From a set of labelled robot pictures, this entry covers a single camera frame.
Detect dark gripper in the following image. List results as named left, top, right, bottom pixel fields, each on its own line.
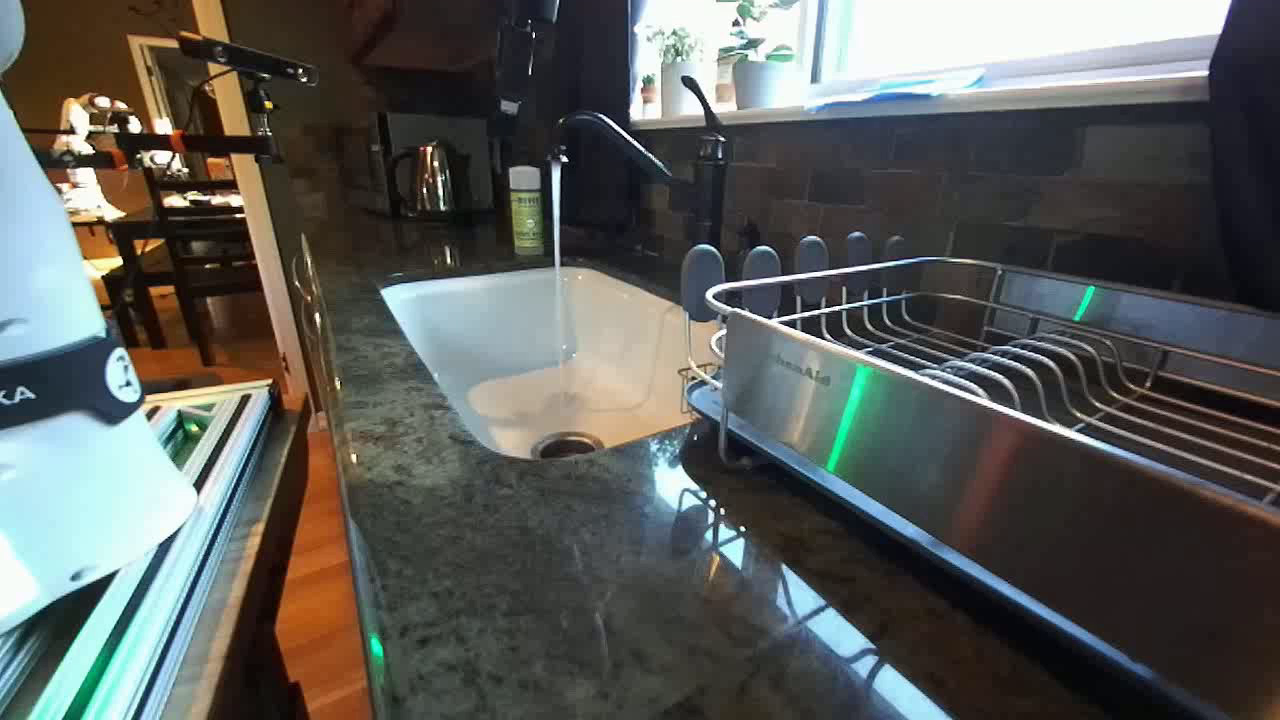
left=493, top=0, right=568, bottom=133

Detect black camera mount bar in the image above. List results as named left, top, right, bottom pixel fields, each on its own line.
left=173, top=30, right=320, bottom=93

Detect black kitchen faucet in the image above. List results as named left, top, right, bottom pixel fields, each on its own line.
left=543, top=73, right=735, bottom=256

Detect light blue papers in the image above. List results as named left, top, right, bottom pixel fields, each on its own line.
left=806, top=67, right=993, bottom=114

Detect small potted plant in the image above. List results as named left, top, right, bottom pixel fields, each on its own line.
left=646, top=19, right=705, bottom=121

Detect sink drain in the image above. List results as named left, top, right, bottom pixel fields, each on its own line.
left=533, top=428, right=610, bottom=466

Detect dark window curtain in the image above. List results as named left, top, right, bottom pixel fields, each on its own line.
left=1203, top=0, right=1280, bottom=313

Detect green dish soap bottle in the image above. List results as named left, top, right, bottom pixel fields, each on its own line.
left=506, top=162, right=549, bottom=266

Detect shiny metal kettle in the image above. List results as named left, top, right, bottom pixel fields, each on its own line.
left=398, top=135, right=459, bottom=219

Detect dark wooden dining chair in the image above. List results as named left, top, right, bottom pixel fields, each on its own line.
left=127, top=156, right=268, bottom=370

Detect white rectangular sink basin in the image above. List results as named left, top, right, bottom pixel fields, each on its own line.
left=377, top=266, right=726, bottom=467

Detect white figurine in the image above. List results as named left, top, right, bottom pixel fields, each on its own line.
left=44, top=89, right=145, bottom=219

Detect stainless steel dish rack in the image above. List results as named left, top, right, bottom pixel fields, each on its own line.
left=699, top=254, right=1280, bottom=720

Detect aluminium robot mounting platform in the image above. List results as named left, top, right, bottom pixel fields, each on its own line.
left=0, top=378, right=311, bottom=720

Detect white pot with green plant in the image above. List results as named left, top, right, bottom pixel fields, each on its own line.
left=718, top=0, right=806, bottom=115

